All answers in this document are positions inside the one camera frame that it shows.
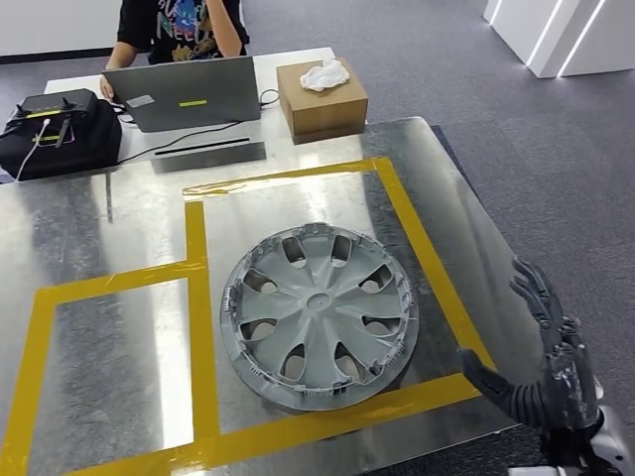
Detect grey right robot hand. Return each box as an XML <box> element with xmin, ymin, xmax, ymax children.
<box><xmin>458</xmin><ymin>257</ymin><xmax>602</xmax><ymax>432</ymax></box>

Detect grey plastic wheel hubcap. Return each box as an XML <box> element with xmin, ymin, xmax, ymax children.
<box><xmin>220</xmin><ymin>223</ymin><xmax>420</xmax><ymax>414</ymax></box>

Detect steel workbench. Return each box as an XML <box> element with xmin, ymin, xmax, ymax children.
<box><xmin>0</xmin><ymin>116</ymin><xmax>544</xmax><ymax>476</ymax></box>

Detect white partition blocks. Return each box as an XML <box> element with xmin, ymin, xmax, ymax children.
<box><xmin>483</xmin><ymin>0</ymin><xmax>635</xmax><ymax>78</ymax></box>

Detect brown cardboard box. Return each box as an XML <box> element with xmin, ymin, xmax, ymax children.
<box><xmin>276</xmin><ymin>58</ymin><xmax>370</xmax><ymax>146</ymax></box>

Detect white crumpled cloth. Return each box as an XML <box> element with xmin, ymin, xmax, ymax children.
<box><xmin>300</xmin><ymin>59</ymin><xmax>350</xmax><ymax>93</ymax></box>

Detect grey flat metal bar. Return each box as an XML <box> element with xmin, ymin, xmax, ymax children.
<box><xmin>150</xmin><ymin>136</ymin><xmax>267</xmax><ymax>176</ymax></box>

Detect grey laptop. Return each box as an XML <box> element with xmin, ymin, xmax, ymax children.
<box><xmin>103</xmin><ymin>56</ymin><xmax>262</xmax><ymax>134</ymax></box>

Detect person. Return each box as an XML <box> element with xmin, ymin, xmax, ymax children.
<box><xmin>99</xmin><ymin>0</ymin><xmax>251</xmax><ymax>101</ymax></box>

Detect large black bag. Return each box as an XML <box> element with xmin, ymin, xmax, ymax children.
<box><xmin>0</xmin><ymin>88</ymin><xmax>123</xmax><ymax>181</ymax></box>

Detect black router with yellow strip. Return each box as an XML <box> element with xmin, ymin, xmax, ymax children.
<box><xmin>14</xmin><ymin>88</ymin><xmax>99</xmax><ymax>124</ymax></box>

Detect black laptop cable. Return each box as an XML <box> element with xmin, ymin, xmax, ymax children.
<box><xmin>116</xmin><ymin>86</ymin><xmax>282</xmax><ymax>167</ymax></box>

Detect white charging cable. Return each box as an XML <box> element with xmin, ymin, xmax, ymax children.
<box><xmin>14</xmin><ymin>118</ymin><xmax>52</xmax><ymax>183</ymax></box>

